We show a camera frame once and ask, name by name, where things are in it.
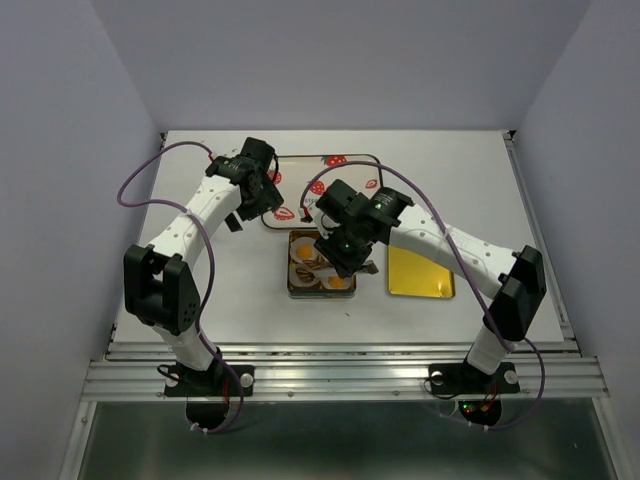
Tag white paper cup front left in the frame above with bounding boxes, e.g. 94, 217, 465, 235
288, 264, 321, 290

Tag gold square cookie tin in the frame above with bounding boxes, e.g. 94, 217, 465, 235
286, 229, 357, 299

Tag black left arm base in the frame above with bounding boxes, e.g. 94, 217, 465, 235
156, 363, 255, 398

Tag white paper cup front right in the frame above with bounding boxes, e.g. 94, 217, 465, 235
321, 276, 353, 292

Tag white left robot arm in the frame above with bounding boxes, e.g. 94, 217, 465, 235
123, 137, 284, 394

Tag orange cookie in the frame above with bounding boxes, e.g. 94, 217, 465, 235
295, 268, 315, 283
328, 277, 344, 289
295, 244, 315, 261

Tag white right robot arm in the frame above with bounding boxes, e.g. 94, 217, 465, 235
303, 180, 547, 390

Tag gold tin lid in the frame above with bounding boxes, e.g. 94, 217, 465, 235
387, 246, 456, 299

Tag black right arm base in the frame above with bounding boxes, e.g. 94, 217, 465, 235
426, 361, 520, 397

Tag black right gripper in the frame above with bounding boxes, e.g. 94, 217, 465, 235
313, 221, 371, 280

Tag strawberry print tray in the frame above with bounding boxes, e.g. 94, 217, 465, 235
259, 153, 383, 234

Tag metal tongs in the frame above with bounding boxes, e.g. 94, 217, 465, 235
294, 259, 331, 283

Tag white paper cup back left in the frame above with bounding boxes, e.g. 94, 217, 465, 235
289, 236, 319, 263

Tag white paper cup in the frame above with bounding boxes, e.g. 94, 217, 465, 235
321, 276, 353, 292
289, 236, 319, 263
288, 264, 321, 290

